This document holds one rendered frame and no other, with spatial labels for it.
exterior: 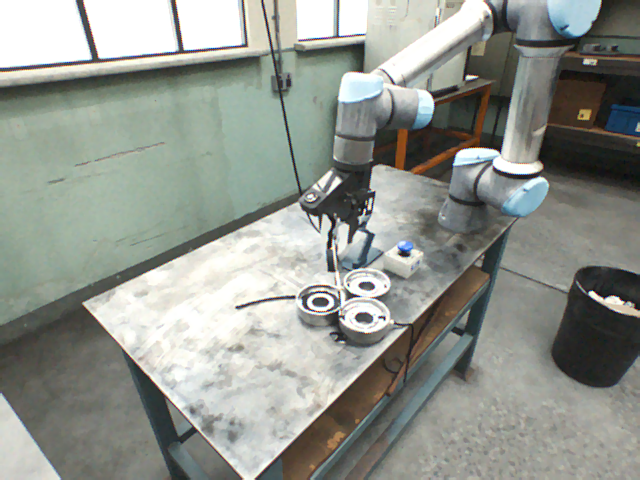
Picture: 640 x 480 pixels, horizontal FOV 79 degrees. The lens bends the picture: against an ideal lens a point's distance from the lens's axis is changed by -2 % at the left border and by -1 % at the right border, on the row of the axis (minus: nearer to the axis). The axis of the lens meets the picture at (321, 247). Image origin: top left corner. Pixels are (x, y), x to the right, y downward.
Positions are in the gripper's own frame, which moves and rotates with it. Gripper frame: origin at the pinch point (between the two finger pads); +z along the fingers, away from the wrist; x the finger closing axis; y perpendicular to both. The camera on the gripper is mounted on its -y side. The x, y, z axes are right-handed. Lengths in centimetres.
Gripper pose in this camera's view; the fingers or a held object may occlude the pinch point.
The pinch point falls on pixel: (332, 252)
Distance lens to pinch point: 84.4
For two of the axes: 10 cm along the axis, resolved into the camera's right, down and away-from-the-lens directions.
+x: -7.3, -3.7, 5.7
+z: -1.0, 8.8, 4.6
